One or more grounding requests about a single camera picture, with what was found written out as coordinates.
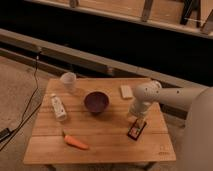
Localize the black cable on floor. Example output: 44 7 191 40
0 49 43 152

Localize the white sponge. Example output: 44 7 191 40
120 85 133 99

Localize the dark purple bowl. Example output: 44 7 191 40
84 91 109 114

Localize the white plastic cup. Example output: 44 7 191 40
60 72 76 93

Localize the white bottle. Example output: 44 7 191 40
51 94 67 122

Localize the orange carrot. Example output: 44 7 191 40
62 132 89 150

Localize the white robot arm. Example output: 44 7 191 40
129 81 213 171

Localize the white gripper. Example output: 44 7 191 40
129 99 151 128

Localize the wooden table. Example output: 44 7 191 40
24 78 176 164

